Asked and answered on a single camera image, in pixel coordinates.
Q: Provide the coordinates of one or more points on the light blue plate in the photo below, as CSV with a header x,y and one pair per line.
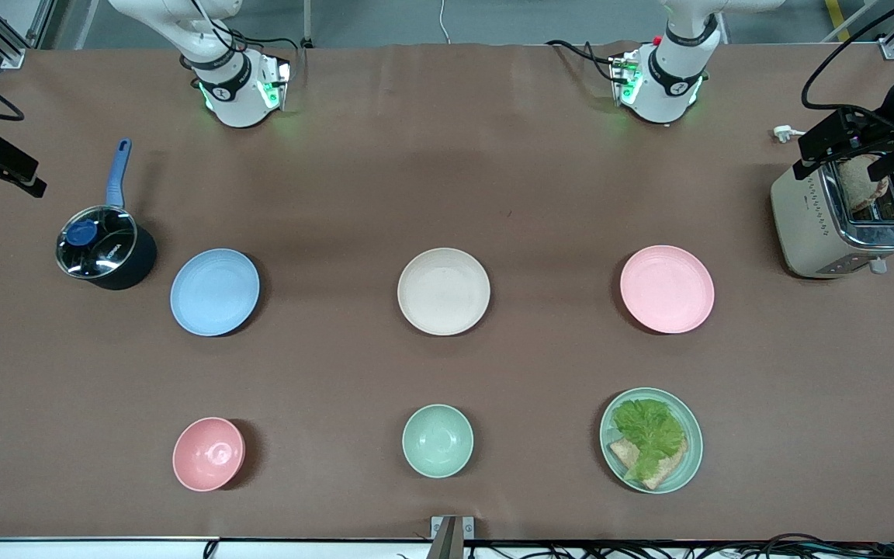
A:
x,y
214,292

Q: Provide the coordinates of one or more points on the glass lid blue knob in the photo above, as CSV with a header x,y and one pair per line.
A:
x,y
98,242

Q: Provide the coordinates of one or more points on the grey metal table bracket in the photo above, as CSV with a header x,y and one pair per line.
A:
x,y
451,536

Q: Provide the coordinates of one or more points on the beige plate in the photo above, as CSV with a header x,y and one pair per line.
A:
x,y
444,291

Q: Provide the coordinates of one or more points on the pink plate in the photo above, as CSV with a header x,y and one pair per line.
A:
x,y
667,289

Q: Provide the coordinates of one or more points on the beige and chrome toaster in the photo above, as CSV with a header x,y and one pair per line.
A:
x,y
812,233

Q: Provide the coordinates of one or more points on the brown paper table cover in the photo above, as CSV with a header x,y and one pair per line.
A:
x,y
447,194

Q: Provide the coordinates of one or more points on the brown bread slice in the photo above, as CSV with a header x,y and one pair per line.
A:
x,y
668,470

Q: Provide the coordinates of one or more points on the green bowl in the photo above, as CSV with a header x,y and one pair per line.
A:
x,y
438,440

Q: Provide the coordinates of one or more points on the toast slice in toaster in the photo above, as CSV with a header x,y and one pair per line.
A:
x,y
860,186

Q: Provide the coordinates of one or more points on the green plate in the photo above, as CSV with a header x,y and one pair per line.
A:
x,y
691,458

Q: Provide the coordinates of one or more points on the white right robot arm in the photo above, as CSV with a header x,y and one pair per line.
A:
x,y
237,105

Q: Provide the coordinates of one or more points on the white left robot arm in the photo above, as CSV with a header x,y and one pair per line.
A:
x,y
668,93

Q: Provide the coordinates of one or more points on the green lettuce leaf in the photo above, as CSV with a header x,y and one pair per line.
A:
x,y
649,431

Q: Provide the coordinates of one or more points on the pink bowl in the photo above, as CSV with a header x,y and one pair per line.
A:
x,y
208,454

